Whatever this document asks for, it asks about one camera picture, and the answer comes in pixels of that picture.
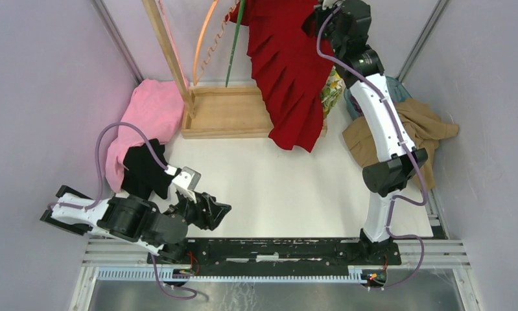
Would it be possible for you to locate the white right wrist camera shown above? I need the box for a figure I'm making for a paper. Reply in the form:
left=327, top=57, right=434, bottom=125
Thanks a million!
left=320, top=0, right=343, bottom=10

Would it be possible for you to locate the wooden clothes rack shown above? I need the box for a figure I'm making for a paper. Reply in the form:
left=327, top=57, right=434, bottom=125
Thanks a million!
left=140, top=0, right=328, bottom=139

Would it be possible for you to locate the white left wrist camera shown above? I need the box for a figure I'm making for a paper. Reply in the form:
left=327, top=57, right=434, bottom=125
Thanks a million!
left=164, top=165, right=202, bottom=203

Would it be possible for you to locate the black cloth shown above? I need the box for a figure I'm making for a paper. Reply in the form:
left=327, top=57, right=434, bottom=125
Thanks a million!
left=121, top=144, right=172, bottom=200

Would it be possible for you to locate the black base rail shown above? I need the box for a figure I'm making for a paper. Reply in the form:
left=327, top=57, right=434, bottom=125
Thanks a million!
left=147, top=238, right=402, bottom=277

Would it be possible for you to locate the teal plastic basket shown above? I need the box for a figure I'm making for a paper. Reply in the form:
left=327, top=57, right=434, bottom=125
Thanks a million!
left=343, top=76, right=412, bottom=120

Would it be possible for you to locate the green wire hanger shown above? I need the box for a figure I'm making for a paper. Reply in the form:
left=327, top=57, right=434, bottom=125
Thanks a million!
left=224, top=0, right=246, bottom=87

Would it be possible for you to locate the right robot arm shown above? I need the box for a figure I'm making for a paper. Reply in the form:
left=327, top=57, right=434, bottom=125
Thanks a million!
left=312, top=1, right=428, bottom=264

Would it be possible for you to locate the pink garment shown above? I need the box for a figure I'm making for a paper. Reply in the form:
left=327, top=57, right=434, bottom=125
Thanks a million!
left=105, top=79, right=185, bottom=192

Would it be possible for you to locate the pink hanger on rack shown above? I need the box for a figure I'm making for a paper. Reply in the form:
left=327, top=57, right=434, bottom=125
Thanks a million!
left=155, top=1, right=189, bottom=90

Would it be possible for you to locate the red garment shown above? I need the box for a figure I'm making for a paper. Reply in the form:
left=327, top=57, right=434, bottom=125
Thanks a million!
left=241, top=0, right=333, bottom=152

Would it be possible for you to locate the lemon print skirt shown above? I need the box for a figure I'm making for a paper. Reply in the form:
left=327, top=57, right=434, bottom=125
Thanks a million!
left=320, top=66, right=345, bottom=119

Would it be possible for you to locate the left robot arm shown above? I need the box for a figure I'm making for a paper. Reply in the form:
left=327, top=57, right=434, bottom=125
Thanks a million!
left=40, top=185, right=231, bottom=264

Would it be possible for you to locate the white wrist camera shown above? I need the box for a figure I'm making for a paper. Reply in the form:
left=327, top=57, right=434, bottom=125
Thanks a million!
left=164, top=165, right=202, bottom=203
left=320, top=0, right=343, bottom=10

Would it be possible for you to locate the tan garment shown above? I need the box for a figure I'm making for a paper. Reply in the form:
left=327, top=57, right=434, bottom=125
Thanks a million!
left=342, top=98, right=459, bottom=190

